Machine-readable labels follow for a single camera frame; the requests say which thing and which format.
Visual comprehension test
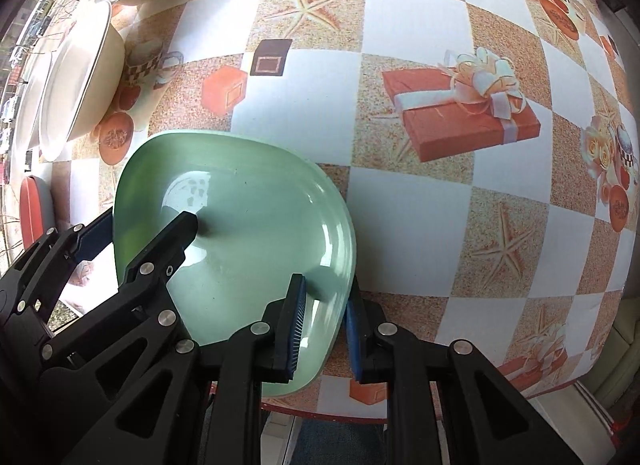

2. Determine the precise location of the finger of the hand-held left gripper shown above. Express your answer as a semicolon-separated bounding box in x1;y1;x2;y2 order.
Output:
0;207;116;341
42;211;199;401

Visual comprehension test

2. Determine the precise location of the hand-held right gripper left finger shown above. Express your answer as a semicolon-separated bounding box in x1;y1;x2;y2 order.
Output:
100;274;307;465

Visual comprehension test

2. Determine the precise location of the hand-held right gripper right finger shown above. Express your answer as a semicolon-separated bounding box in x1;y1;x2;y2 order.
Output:
346;289;586;465

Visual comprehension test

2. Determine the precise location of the green plate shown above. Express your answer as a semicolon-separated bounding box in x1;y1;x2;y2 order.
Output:
112;130;358;398

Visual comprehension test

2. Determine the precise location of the white plate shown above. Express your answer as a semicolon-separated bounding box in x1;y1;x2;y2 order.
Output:
12;37;56;166

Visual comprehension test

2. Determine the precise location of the stack of coloured plates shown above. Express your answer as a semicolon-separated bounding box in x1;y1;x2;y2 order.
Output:
19;175;51;251

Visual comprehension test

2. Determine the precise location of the grey plate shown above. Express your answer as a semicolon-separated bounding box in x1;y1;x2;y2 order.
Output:
37;180;57;246

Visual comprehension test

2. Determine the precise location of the person's leg in jeans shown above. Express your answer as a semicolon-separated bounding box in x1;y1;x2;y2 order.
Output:
290;417;391;465

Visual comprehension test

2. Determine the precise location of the printed checkered tablecloth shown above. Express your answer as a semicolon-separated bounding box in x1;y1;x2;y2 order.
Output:
50;0;636;426

